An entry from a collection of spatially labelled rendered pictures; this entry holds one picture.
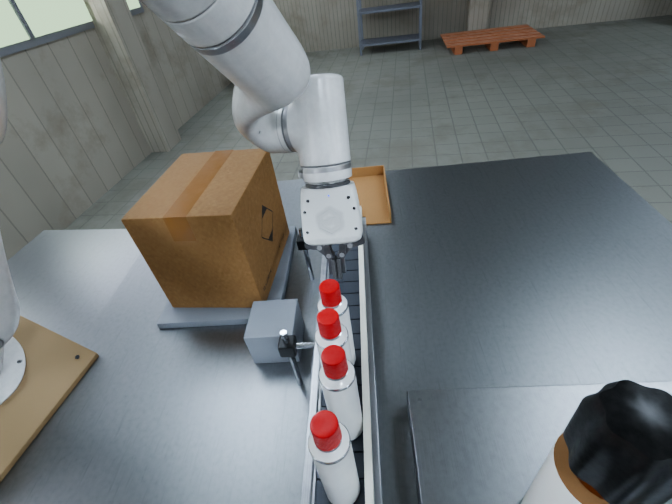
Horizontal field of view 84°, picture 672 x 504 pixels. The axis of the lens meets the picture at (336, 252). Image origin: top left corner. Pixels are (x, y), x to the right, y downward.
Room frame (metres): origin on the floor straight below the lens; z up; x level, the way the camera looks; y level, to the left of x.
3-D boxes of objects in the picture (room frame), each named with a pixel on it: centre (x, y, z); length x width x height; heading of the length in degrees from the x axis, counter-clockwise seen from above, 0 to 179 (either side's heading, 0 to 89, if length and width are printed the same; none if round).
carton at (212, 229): (0.79, 0.28, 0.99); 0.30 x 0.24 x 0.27; 168
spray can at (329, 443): (0.21, 0.04, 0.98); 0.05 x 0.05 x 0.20
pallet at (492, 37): (6.24, -2.81, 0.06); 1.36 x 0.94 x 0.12; 76
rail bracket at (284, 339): (0.42, 0.09, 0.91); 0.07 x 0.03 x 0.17; 83
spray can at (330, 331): (0.36, 0.03, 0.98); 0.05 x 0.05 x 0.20
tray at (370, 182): (1.07, -0.07, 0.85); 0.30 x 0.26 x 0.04; 173
